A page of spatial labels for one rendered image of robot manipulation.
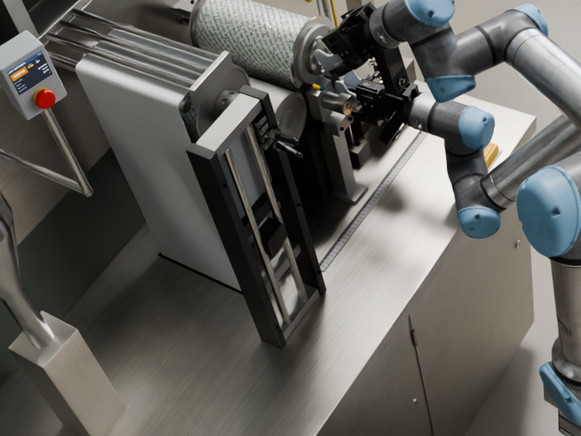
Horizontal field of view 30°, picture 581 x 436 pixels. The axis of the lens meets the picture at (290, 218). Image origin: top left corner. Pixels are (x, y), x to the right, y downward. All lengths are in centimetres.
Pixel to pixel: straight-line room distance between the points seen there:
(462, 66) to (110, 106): 62
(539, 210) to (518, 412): 151
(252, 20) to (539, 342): 141
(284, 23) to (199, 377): 69
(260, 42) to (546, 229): 78
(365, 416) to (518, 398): 88
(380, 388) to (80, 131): 79
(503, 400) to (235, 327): 108
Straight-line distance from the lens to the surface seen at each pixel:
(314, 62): 205
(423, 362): 236
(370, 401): 219
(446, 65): 179
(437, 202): 223
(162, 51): 188
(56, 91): 158
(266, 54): 206
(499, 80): 378
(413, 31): 180
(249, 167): 181
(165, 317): 219
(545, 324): 312
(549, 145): 195
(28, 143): 203
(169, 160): 193
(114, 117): 195
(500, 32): 183
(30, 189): 207
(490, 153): 228
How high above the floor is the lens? 259
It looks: 48 degrees down
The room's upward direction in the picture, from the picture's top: 17 degrees counter-clockwise
